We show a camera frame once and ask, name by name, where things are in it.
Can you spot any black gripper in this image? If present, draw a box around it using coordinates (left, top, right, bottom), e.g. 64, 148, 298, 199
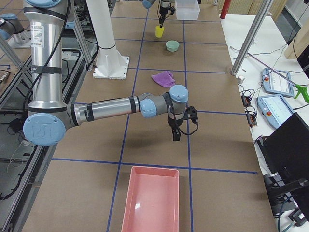
168, 113, 184, 141
159, 7, 171, 26

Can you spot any yellow plastic cup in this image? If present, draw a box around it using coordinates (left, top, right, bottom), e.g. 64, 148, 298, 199
155, 25, 165, 38

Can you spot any green ceramic bowl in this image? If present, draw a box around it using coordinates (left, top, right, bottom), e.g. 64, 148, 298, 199
166, 40, 180, 52

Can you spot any clear plastic storage box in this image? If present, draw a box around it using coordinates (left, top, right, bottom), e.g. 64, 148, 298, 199
175, 0, 200, 20

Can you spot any purple cloth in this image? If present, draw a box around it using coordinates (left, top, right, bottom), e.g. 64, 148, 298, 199
151, 71, 176, 88

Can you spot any red fire extinguisher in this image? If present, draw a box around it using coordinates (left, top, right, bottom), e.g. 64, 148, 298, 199
220, 0, 232, 19

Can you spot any pink plastic bin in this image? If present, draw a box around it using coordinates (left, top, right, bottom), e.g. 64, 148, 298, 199
121, 166, 180, 232

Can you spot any small metal cylinder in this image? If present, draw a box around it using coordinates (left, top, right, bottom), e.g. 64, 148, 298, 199
237, 75, 245, 84

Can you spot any teach pendant near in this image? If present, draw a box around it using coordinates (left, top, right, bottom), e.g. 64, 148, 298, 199
257, 94, 294, 129

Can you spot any teach pendant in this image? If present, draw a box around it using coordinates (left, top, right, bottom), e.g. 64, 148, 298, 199
257, 94, 294, 129
262, 68, 294, 97

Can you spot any teach pendant far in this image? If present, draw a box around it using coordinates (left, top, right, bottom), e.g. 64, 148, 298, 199
262, 68, 294, 97

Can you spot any black monitor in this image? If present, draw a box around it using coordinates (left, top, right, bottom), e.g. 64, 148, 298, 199
257, 112, 309, 219

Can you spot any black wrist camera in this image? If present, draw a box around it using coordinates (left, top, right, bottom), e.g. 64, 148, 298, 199
186, 106, 198, 125

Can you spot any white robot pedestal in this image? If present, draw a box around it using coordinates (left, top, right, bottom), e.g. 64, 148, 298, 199
86, 0, 130, 80

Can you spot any aluminium frame post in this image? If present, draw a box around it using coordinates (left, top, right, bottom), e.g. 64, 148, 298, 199
230, 0, 273, 76

